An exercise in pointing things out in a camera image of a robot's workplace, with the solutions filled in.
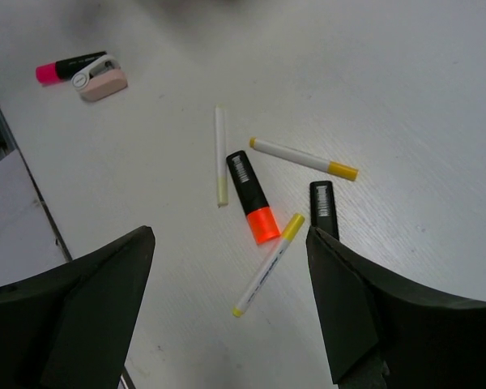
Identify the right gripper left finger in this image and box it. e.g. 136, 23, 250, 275
0, 226, 155, 388

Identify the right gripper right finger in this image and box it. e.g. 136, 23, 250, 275
306, 228, 486, 388

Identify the white acrylic marker yellow cap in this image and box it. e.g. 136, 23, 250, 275
232, 213, 305, 318

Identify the white marker dark yellow cap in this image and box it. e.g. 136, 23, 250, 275
249, 137, 359, 182

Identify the white marker pale yellow cap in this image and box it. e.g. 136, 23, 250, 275
214, 105, 228, 207

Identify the green cap black highlighter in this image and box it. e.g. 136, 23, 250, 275
309, 181, 339, 240

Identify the orange cap black highlighter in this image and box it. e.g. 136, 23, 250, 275
226, 151, 280, 245

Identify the pink cap black highlighter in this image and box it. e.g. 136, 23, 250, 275
35, 51, 107, 85

